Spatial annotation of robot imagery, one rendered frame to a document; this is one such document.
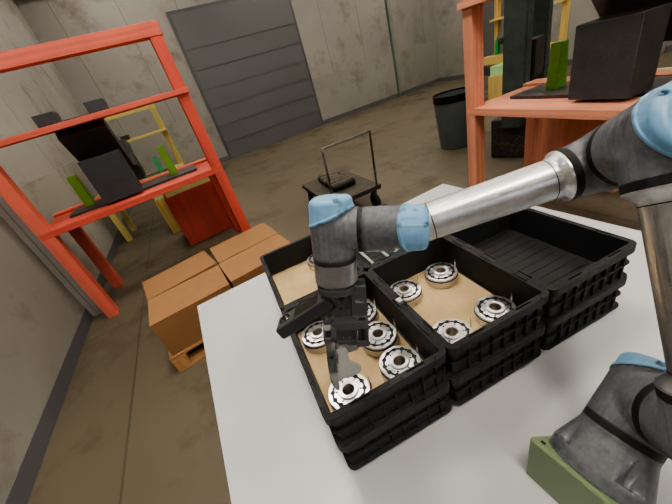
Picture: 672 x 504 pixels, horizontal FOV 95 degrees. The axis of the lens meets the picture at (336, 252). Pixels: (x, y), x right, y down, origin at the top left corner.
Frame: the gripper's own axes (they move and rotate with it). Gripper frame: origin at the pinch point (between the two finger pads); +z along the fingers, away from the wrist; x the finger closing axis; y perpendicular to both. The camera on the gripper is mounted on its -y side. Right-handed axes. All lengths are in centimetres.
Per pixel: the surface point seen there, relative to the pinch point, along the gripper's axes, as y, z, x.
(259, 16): -191, -374, 898
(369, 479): 5.7, 29.7, -0.6
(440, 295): 31.7, 3.3, 36.3
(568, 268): 69, -3, 36
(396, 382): 12.5, 4.2, 1.3
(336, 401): -0.8, 13.0, 5.9
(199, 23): -325, -349, 829
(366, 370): 6.9, 12.5, 15.2
